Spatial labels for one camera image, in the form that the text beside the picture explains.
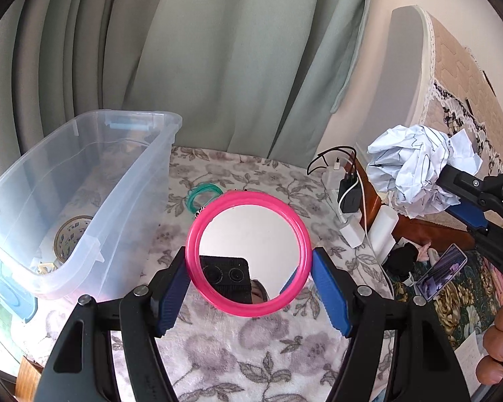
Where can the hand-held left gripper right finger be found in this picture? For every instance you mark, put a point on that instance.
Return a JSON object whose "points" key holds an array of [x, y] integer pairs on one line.
{"points": [[331, 293]]}

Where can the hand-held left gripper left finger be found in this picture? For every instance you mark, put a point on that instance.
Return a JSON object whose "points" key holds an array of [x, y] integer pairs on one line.
{"points": [[172, 293]]}

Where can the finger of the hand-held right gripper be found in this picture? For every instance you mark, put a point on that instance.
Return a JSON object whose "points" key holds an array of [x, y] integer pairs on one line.
{"points": [[465, 213], [461, 182]]}

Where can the white paper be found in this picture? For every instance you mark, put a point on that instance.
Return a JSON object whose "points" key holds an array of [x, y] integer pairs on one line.
{"points": [[410, 167]]}

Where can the pink round mirror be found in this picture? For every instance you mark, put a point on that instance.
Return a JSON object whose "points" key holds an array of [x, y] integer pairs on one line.
{"points": [[243, 234]]}

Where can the clear plastic storage box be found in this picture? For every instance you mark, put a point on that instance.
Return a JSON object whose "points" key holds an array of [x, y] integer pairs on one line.
{"points": [[109, 217]]}

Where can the brown tape roll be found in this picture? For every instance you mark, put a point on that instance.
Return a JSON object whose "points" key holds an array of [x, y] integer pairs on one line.
{"points": [[63, 238]]}

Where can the cream hair claw clip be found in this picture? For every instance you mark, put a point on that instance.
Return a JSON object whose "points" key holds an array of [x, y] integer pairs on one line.
{"points": [[46, 267]]}

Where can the smartphone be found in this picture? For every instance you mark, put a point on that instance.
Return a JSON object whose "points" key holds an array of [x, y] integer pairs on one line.
{"points": [[440, 272]]}

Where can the white charger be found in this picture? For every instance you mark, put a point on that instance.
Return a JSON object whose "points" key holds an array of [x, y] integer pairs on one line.
{"points": [[354, 230]]}

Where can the lace trimmed floral cover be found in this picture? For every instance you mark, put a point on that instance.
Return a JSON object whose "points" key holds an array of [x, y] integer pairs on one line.
{"points": [[457, 109]]}

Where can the black cloth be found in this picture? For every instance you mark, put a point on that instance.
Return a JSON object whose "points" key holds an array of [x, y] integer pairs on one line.
{"points": [[402, 259]]}

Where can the white cylinder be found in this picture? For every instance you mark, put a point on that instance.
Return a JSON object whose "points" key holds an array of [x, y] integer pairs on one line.
{"points": [[383, 230]]}

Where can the dark floral bedsheet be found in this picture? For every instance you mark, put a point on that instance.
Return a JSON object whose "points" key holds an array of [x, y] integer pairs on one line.
{"points": [[469, 301]]}

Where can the floral fleece blanket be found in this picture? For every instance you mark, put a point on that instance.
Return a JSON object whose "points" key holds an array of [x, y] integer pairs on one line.
{"points": [[243, 360]]}

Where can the black charger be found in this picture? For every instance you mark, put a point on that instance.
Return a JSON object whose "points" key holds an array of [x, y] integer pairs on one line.
{"points": [[350, 194]]}

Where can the white plug adapter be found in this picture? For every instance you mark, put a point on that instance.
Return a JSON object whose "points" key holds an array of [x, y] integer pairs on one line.
{"points": [[333, 176]]}

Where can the quilted mattress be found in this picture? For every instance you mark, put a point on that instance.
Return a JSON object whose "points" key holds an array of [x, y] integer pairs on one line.
{"points": [[398, 71]]}

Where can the grey-green curtain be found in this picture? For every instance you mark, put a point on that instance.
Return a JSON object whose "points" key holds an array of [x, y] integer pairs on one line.
{"points": [[193, 50]]}

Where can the wooden bed frame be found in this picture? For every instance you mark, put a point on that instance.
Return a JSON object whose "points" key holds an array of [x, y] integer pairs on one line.
{"points": [[427, 230]]}

